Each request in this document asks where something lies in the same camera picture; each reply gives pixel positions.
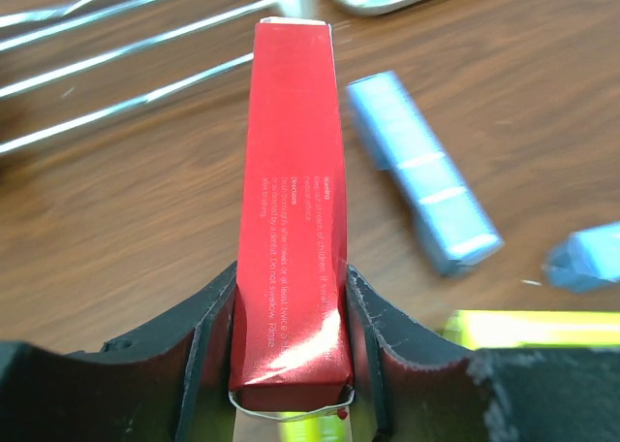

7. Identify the blue toothpaste box lying right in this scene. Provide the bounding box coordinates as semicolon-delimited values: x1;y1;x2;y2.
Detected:
543;221;619;293

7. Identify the yellow toothpaste box centre left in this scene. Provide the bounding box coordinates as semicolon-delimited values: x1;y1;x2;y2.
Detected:
278;412;322;442

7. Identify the yellow toothpaste box centre right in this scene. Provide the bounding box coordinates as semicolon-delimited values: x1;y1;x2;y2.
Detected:
442;310;619;350

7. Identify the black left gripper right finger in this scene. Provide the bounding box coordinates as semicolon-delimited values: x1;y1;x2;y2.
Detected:
346;268;619;441

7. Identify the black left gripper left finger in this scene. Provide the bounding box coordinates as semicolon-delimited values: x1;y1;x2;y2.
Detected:
1;265;236;441

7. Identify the white metal shelf rack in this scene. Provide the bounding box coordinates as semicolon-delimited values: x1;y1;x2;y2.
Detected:
1;0;317;157

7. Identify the upright blue toothpaste box centre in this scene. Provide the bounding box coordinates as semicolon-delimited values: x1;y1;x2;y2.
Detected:
346;71;504;277

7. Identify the yellow toothpaste box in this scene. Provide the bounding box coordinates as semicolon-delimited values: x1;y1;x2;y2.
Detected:
278;412;322;442
442;310;619;350

